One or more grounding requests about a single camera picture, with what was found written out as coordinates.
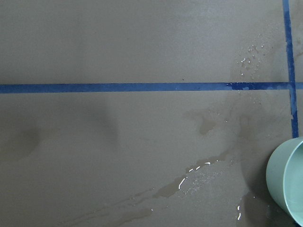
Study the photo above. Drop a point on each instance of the green plastic bowl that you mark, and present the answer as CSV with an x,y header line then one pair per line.
x,y
284,178

